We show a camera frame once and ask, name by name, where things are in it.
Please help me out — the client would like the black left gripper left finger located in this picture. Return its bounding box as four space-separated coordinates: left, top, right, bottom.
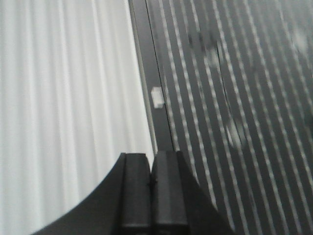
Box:
120 153 151 235

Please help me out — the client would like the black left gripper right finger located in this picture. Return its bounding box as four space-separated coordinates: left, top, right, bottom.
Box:
151 151 188 235

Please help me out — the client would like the white pleated curtain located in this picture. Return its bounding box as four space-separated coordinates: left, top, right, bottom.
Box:
0 0 154 235

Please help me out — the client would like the black perforated pegboard panel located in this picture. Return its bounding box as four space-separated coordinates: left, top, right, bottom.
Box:
129 0 313 235

